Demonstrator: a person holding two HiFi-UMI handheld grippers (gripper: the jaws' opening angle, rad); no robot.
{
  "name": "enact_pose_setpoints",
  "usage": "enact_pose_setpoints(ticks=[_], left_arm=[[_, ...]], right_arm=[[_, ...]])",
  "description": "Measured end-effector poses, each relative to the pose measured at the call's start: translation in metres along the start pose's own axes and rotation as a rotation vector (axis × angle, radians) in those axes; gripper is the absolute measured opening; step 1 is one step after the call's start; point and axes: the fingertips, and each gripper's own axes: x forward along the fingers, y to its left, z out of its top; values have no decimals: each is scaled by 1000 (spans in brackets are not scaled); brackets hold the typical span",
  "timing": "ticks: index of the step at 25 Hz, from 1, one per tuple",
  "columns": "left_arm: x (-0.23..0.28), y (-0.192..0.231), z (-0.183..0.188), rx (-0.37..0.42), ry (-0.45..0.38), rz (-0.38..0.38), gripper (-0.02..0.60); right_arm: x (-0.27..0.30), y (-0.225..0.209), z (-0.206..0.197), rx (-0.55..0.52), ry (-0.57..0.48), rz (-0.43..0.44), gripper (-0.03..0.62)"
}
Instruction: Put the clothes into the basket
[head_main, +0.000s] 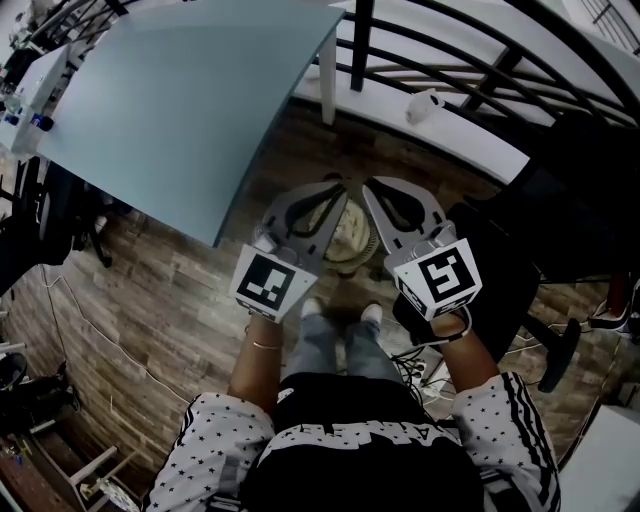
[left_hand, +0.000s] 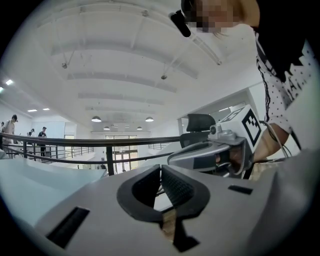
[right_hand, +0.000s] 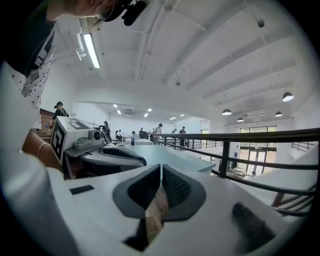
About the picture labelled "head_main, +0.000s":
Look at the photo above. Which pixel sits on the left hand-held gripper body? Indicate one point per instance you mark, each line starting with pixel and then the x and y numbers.
pixel 265 285

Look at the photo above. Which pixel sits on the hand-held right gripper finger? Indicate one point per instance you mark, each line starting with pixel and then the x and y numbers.
pixel 381 232
pixel 434 210

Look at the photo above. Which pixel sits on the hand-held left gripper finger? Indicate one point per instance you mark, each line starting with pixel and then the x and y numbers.
pixel 325 237
pixel 277 210

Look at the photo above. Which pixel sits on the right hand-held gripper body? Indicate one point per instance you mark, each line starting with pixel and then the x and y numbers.
pixel 447 277

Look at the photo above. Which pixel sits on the green mesh waste bin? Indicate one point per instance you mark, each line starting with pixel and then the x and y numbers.
pixel 372 242

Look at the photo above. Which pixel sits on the cream clothes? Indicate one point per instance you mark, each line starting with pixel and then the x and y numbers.
pixel 352 225

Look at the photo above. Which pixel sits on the person's left forearm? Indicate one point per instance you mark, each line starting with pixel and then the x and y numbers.
pixel 255 370

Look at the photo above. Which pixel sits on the person's right forearm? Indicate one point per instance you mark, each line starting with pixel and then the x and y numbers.
pixel 467 360

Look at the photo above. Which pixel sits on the person's white left shoe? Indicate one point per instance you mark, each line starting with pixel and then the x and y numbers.
pixel 312 307

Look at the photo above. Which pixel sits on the person's white shoe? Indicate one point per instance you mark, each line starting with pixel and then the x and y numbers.
pixel 312 307
pixel 372 312

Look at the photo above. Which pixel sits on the person's white right shoe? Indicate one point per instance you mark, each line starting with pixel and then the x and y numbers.
pixel 372 312

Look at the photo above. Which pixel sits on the person's left leg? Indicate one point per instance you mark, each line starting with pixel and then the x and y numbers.
pixel 315 350

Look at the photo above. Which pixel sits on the person's leg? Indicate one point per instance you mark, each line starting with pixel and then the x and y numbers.
pixel 315 350
pixel 370 355

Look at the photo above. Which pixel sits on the white power strip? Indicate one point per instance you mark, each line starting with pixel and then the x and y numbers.
pixel 435 375

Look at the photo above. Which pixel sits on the white plastic jug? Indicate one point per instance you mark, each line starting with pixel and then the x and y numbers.
pixel 422 107

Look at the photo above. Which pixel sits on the person's right leg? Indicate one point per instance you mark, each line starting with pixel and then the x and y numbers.
pixel 370 355

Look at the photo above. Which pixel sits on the black mesh office chair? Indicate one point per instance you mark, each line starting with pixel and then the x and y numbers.
pixel 550 220

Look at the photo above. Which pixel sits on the pale blue glass table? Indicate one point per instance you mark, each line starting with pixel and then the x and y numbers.
pixel 165 110

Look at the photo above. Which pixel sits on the black metal railing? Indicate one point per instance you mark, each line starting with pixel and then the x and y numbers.
pixel 362 50

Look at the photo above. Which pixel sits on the black white backpack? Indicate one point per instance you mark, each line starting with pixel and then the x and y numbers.
pixel 630 305

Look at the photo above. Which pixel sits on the person's black white starred shirt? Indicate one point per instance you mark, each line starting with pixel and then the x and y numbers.
pixel 360 460

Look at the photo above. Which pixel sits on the black swivel chair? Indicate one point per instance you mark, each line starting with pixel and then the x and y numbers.
pixel 45 220

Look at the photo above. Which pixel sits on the white table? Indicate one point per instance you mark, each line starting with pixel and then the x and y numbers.
pixel 605 460

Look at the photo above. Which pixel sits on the blue drink can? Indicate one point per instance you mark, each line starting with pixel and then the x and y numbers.
pixel 41 123

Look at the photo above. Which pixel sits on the white wooden rack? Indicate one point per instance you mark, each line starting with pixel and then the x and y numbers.
pixel 85 475

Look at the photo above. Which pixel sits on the white office desk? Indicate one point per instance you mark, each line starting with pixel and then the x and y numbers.
pixel 40 95

